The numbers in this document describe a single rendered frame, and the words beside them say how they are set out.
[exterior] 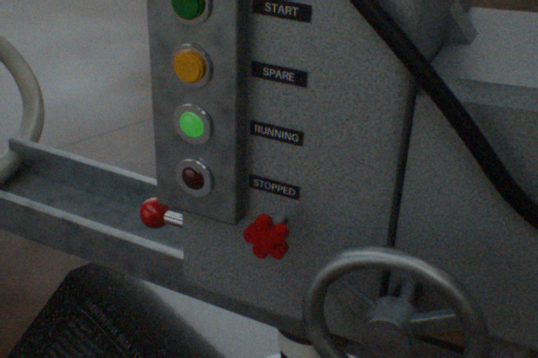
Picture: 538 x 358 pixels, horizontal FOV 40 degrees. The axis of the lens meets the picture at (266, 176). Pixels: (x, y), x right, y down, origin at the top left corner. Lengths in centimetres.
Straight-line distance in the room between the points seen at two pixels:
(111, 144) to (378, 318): 281
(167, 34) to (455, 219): 27
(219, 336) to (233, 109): 60
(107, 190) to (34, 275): 166
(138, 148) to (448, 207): 276
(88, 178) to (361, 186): 47
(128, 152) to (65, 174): 227
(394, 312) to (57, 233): 44
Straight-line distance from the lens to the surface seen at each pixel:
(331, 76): 55
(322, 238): 63
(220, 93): 58
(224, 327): 114
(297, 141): 59
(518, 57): 60
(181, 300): 119
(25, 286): 257
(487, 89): 55
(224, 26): 56
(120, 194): 95
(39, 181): 101
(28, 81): 115
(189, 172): 62
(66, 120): 357
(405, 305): 59
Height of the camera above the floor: 157
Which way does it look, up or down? 31 degrees down
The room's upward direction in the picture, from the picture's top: 2 degrees clockwise
